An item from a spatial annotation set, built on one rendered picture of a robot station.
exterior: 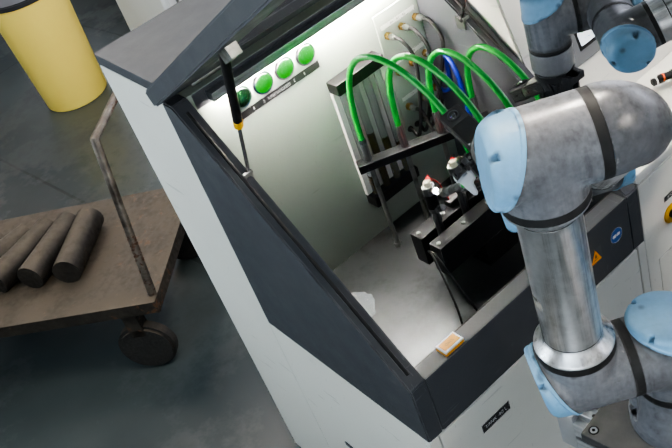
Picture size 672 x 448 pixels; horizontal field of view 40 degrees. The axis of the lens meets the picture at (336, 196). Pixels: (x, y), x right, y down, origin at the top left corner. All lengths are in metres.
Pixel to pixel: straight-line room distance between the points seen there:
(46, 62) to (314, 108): 3.48
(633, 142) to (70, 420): 2.81
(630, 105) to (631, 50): 0.39
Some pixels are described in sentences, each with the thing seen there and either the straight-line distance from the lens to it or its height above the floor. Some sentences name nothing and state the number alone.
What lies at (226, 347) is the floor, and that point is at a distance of 3.52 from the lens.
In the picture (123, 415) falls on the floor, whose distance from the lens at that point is 3.51.
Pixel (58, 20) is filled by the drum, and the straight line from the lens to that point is 5.41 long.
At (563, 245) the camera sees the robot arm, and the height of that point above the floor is 1.50.
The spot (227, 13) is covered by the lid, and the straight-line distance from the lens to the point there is 1.38.
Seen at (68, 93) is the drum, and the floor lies 0.11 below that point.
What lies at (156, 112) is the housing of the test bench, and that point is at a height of 1.41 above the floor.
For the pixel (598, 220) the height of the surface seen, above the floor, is 0.95.
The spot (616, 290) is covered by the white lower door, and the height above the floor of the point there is 0.73.
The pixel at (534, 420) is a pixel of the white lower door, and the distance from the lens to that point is 2.19.
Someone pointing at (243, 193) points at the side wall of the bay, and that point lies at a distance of 1.86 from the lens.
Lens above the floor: 2.31
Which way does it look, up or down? 35 degrees down
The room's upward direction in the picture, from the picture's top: 21 degrees counter-clockwise
